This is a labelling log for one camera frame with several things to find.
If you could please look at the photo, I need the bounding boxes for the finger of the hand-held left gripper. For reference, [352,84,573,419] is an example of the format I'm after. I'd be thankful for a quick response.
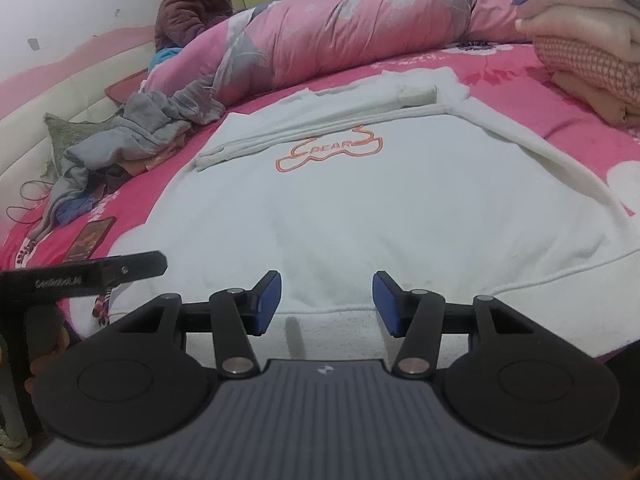
[100,249,169,292]

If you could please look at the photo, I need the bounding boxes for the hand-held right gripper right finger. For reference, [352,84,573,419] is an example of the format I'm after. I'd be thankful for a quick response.
[372,270,538,378]

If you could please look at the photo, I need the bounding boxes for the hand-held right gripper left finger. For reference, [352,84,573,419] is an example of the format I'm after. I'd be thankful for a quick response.
[107,270,283,378]

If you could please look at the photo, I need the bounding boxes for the white bear print sweatshirt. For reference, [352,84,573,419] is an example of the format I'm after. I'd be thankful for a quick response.
[105,67,635,361]

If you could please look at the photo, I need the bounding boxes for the stack of folded clothes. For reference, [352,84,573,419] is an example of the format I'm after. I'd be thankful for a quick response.
[515,0,640,128]

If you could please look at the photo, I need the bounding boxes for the person's left hand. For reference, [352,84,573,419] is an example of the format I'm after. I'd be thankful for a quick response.
[24,327,76,397]

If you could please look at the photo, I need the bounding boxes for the dark phone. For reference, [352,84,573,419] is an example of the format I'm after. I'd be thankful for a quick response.
[61,216,117,263]

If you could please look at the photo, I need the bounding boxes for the dark blue garment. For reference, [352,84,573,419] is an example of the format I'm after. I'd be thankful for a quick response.
[60,192,103,226]

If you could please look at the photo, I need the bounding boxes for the peach garment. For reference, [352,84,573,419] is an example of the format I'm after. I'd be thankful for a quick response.
[117,147,178,178]

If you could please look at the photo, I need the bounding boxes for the grey garment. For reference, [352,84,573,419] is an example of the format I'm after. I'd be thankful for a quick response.
[30,80,226,241]

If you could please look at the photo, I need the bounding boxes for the grey-green pillow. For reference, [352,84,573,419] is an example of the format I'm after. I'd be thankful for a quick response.
[44,112,93,173]

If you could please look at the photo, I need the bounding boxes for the red flat cushion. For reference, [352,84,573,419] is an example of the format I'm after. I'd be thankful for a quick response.
[104,70,151,107]

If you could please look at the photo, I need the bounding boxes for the white padded headboard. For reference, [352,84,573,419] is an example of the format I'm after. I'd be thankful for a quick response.
[0,62,156,201]

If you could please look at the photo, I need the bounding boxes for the teal cloth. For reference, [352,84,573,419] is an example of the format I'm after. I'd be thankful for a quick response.
[147,46,183,73]

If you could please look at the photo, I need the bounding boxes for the pink floral bed sheet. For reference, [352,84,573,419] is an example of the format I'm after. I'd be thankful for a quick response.
[0,42,640,366]

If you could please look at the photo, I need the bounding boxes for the pink floral rolled quilt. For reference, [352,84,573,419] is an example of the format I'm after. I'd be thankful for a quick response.
[147,0,538,106]

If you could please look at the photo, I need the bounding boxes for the black cable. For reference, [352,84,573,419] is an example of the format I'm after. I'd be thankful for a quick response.
[5,180,58,223]

